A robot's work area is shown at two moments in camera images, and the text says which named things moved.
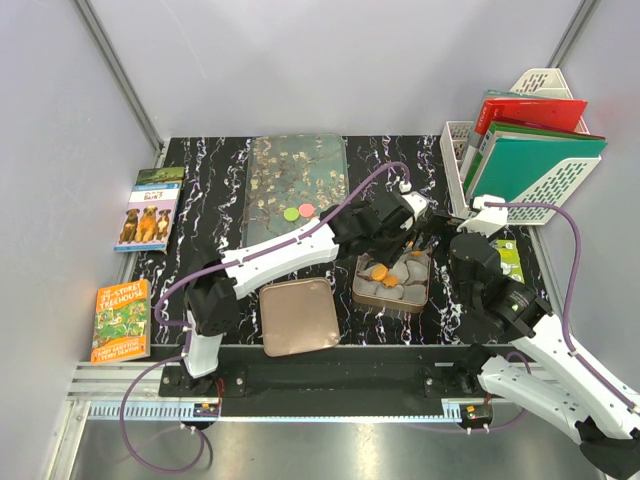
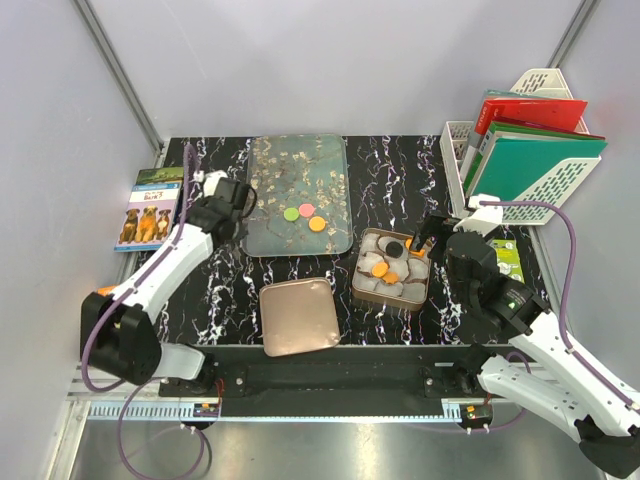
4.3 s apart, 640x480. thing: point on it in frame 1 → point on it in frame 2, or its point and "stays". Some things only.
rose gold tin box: x=403 y=286 stays
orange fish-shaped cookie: x=391 y=280 stays
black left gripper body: x=379 y=240 → x=239 y=221
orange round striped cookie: x=379 y=271 stays
